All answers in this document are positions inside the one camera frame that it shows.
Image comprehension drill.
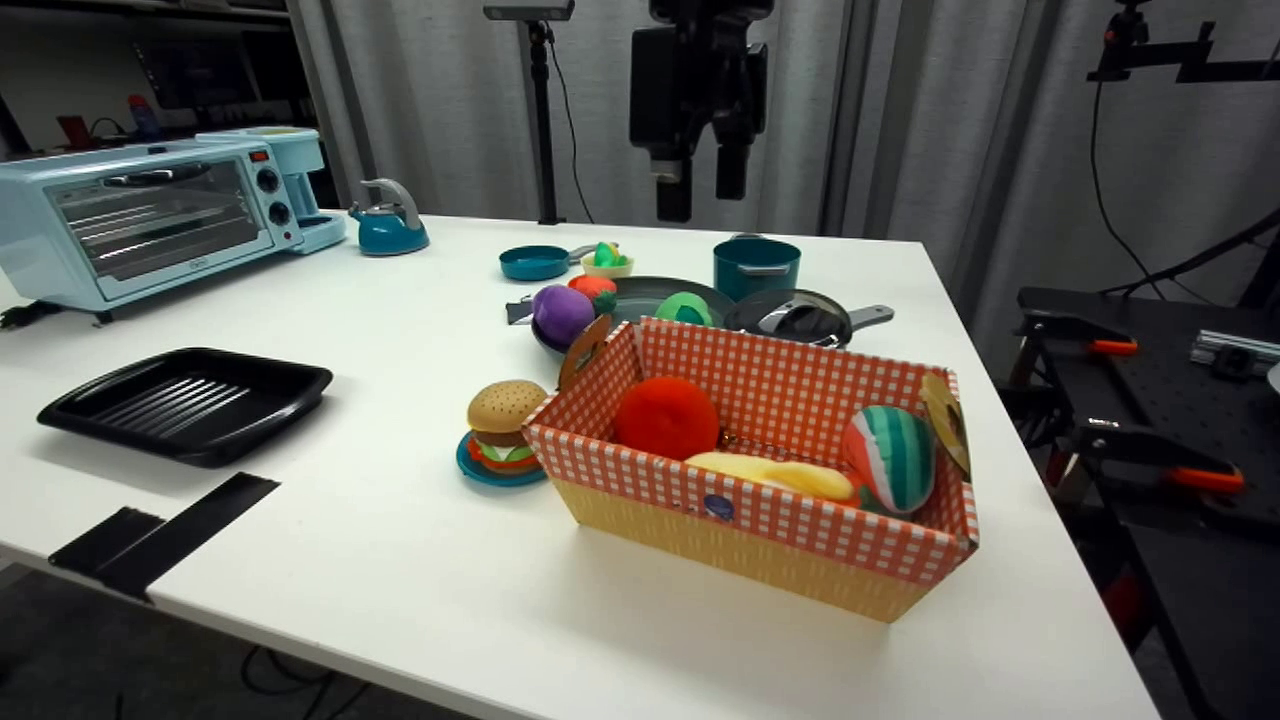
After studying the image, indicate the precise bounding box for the burger plush on saucer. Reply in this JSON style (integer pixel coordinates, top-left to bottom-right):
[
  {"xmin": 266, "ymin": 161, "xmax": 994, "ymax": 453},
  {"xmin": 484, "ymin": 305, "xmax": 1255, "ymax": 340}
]
[{"xmin": 457, "ymin": 381, "xmax": 549, "ymax": 489}]

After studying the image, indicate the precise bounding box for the colourful taco plush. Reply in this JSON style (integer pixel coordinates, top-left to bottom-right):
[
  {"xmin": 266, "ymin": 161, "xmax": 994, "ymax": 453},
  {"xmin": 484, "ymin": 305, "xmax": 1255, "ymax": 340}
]
[{"xmin": 585, "ymin": 240, "xmax": 634, "ymax": 277}]

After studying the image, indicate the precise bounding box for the light blue toaster oven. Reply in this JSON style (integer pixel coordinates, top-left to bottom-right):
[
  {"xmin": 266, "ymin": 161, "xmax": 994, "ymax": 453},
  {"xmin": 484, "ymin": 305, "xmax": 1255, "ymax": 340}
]
[{"xmin": 0, "ymin": 128, "xmax": 346, "ymax": 310}]

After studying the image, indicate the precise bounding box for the dark grey plate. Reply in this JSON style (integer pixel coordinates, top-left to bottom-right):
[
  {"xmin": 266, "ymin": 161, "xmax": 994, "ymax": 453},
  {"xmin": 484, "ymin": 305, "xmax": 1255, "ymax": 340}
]
[{"xmin": 612, "ymin": 277, "xmax": 732, "ymax": 322}]

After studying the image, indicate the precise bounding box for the black tripod pole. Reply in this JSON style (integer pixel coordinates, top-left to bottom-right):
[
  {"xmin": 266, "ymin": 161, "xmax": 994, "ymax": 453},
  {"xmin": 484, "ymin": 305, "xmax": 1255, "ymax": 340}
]
[{"xmin": 484, "ymin": 0, "xmax": 576, "ymax": 223}]

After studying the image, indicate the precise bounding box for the teal toy pot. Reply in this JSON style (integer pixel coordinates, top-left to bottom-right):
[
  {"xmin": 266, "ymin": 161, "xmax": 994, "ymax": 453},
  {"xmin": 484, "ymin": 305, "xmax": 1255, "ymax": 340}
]
[{"xmin": 714, "ymin": 234, "xmax": 801, "ymax": 300}]

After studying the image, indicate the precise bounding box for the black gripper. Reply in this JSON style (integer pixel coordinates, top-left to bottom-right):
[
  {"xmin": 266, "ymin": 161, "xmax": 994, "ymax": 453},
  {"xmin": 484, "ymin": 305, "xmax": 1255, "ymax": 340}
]
[{"xmin": 630, "ymin": 0, "xmax": 768, "ymax": 219}]

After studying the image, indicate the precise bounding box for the red round plush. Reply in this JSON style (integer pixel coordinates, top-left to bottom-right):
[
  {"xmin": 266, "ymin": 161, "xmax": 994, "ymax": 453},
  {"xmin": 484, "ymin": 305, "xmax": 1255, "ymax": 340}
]
[{"xmin": 612, "ymin": 377, "xmax": 721, "ymax": 458}]

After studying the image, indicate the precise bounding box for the watermelon slice plush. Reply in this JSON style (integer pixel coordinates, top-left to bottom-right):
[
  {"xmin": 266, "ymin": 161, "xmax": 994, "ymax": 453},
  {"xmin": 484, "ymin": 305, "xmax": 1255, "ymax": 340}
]
[{"xmin": 840, "ymin": 405, "xmax": 938, "ymax": 516}]

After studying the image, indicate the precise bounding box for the black grill tray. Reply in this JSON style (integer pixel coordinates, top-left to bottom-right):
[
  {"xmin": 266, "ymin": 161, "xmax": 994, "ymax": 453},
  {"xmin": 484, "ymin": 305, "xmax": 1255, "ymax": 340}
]
[{"xmin": 38, "ymin": 348, "xmax": 334, "ymax": 468}]

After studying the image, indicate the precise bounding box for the black toy pot lid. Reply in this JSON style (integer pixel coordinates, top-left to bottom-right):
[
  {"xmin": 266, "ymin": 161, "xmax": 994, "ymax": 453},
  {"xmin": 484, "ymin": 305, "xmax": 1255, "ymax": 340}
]
[{"xmin": 729, "ymin": 286, "xmax": 893, "ymax": 348}]

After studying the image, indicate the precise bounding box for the orange checkered cardboard basket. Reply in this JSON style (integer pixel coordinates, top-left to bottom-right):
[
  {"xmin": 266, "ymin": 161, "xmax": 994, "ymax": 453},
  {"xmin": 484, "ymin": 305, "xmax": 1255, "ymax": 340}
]
[{"xmin": 529, "ymin": 318, "xmax": 979, "ymax": 618}]

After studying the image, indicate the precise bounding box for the black tape strip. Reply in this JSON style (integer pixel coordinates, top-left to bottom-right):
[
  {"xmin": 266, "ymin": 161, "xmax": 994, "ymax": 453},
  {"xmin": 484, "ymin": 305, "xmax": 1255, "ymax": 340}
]
[{"xmin": 52, "ymin": 471, "xmax": 275, "ymax": 599}]

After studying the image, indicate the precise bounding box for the yellow banana plush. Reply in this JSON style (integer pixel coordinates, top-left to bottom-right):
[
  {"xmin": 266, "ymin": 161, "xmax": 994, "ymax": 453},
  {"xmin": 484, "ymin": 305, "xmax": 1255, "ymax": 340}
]
[{"xmin": 694, "ymin": 453, "xmax": 857, "ymax": 498}]

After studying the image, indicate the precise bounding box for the teal toy frying pan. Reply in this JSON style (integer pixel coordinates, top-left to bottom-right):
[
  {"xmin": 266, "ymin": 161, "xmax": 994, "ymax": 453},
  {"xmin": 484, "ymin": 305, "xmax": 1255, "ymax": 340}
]
[{"xmin": 500, "ymin": 243, "xmax": 589, "ymax": 285}]

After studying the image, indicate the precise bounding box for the purple plush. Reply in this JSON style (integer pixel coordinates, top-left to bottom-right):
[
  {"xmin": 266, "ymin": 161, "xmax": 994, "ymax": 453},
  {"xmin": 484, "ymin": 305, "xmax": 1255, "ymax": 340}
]
[{"xmin": 534, "ymin": 285, "xmax": 596, "ymax": 348}]

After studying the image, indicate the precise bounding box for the black side cart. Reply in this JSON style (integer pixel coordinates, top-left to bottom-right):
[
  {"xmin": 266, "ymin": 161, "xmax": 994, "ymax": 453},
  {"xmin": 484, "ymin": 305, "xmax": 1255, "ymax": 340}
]
[{"xmin": 1010, "ymin": 286, "xmax": 1280, "ymax": 720}]

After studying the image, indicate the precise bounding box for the grey curtain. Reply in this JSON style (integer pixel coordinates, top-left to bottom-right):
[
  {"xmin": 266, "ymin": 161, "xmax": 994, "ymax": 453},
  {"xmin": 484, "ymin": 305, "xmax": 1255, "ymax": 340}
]
[{"xmin": 283, "ymin": 0, "xmax": 1280, "ymax": 377}]

